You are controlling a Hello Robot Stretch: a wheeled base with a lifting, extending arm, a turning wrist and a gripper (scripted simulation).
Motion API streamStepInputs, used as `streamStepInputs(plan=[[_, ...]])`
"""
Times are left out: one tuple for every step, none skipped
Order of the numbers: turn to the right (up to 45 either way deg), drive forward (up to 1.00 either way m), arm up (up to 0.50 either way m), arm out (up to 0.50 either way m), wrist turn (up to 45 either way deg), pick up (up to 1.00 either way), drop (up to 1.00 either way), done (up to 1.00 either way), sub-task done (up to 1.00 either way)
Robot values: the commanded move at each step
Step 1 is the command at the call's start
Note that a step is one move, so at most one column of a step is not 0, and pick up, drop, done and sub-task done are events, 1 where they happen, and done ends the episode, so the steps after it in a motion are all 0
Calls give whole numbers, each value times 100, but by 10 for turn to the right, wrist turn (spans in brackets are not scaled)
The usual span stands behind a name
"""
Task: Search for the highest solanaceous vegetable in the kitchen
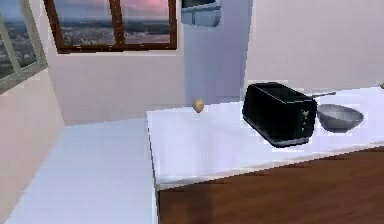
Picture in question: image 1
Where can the white counter with brown cabinet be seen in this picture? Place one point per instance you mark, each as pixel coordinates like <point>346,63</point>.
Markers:
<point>233,166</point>

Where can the grey metal pan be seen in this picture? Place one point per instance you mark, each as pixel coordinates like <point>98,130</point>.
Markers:
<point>338,117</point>

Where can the brown framed window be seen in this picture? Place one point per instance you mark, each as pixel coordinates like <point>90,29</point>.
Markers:
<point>115,25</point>

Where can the tan potato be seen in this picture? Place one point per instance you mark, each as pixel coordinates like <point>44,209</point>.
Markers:
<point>198,105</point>

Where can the grey wall cabinet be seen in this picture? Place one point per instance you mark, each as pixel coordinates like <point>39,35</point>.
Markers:
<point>201,12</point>

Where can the black toaster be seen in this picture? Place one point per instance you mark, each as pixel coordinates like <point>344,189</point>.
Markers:
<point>278,113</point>

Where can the grey framed window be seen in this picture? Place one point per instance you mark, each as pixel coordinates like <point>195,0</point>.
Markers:
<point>18,43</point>

